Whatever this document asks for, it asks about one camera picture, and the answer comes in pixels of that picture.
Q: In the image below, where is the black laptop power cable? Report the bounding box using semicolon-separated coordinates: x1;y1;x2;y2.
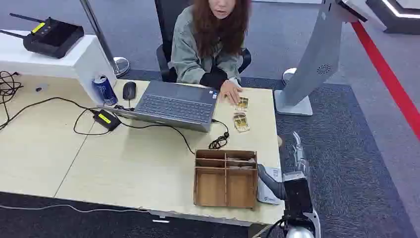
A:
72;108;231;155

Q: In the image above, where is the wooden divided box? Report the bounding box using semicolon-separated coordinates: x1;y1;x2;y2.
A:
193;149;259;210

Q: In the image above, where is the black power adapter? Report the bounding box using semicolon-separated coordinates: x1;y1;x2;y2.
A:
92;110;122;132

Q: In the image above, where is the yellow printed card pile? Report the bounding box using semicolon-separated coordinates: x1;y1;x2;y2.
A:
233;112;251;133

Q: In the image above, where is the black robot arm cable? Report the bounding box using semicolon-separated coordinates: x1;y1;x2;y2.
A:
264;215;292;238

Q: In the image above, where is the dark platform with light strip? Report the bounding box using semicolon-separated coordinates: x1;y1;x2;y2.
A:
365;0;420;36

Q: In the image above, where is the person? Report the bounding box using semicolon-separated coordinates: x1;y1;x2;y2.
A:
170;0;253;106

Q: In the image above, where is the chrome stanchion pole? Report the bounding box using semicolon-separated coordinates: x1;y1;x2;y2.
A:
79;0;131;78

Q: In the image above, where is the white floor cable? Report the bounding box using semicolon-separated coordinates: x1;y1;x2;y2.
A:
0;204;149;214

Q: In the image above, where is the grey kiosk stand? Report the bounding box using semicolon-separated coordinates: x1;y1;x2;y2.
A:
274;0;388;117

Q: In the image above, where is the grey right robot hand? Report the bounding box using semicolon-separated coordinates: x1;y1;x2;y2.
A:
257;131;312;201

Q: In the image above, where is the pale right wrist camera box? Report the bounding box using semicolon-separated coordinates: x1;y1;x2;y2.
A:
281;170;314;219

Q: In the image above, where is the grey laptop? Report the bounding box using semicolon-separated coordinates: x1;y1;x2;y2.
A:
98;80;220;133

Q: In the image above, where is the white flat packet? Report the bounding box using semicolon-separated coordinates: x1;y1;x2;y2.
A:
257;166;283;206

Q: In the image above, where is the blue drink can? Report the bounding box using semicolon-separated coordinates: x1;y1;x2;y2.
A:
92;74;118;106

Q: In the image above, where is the black office chair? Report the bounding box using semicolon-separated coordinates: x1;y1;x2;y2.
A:
154;0;252;83

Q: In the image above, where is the tangled black cable bundle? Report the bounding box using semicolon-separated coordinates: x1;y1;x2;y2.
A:
0;70;24;109

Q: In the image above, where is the black mains cable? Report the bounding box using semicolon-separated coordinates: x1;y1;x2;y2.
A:
0;96;99;132

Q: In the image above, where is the person's right hand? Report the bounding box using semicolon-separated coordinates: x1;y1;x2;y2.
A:
219;79;244;106

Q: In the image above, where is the black computer mouse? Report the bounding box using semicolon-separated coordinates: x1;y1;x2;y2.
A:
122;81;138;101

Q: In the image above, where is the black router with antennas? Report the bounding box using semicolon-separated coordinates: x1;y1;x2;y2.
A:
0;13;85;60

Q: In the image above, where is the white shelf block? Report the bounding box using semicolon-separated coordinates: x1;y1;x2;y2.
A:
0;30;117;106

